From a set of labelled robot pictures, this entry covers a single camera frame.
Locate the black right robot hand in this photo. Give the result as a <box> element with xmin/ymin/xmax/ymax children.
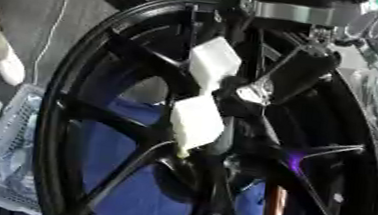
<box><xmin>207</xmin><ymin>0</ymin><xmax>378</xmax><ymax>133</ymax></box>

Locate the black spoked wheel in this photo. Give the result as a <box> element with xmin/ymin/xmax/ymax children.
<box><xmin>24</xmin><ymin>0</ymin><xmax>378</xmax><ymax>215</ymax></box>

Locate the thin white cable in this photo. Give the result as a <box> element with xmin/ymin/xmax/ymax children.
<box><xmin>30</xmin><ymin>0</ymin><xmax>73</xmax><ymax>89</ymax></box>

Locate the white perforated plastic basket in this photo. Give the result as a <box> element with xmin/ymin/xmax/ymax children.
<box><xmin>0</xmin><ymin>81</ymin><xmax>57</xmax><ymax>215</ymax></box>

